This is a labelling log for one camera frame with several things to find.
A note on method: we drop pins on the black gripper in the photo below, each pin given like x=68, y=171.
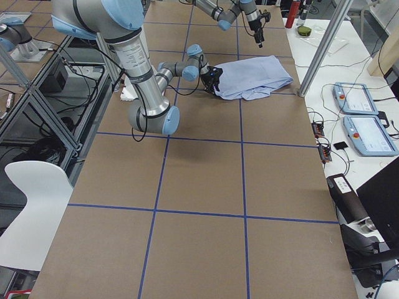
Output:
x=208, y=80
x=254, y=27

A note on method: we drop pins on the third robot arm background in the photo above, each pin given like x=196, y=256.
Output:
x=19, y=43

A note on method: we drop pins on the brown table mat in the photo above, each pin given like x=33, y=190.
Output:
x=233, y=205

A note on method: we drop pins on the blue teach pendant red button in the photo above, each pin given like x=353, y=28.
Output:
x=354, y=99

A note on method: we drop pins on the clear plastic MiNi bag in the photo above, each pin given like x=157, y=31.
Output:
x=316, y=35

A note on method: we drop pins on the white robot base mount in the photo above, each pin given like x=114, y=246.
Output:
x=128, y=92

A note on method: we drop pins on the black monitor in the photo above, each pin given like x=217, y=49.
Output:
x=379, y=197

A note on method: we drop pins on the black smartphone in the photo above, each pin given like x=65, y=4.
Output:
x=340, y=145

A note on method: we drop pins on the aluminium extrusion camera post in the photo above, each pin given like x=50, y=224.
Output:
x=331, y=31

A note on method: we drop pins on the aluminium frame side table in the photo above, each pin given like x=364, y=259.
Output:
x=51, y=108

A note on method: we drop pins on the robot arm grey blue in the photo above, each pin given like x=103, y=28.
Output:
x=226, y=17
x=120, y=25

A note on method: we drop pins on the orange black usb hub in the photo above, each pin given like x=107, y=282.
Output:
x=318, y=129

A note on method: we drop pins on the white chair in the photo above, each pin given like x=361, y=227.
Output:
x=27, y=240

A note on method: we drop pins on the blue striped button shirt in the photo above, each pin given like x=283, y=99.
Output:
x=252, y=78

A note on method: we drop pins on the black box with label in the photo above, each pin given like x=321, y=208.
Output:
x=345, y=198

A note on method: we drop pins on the red cylindrical thermos bottle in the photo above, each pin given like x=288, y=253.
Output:
x=292, y=13

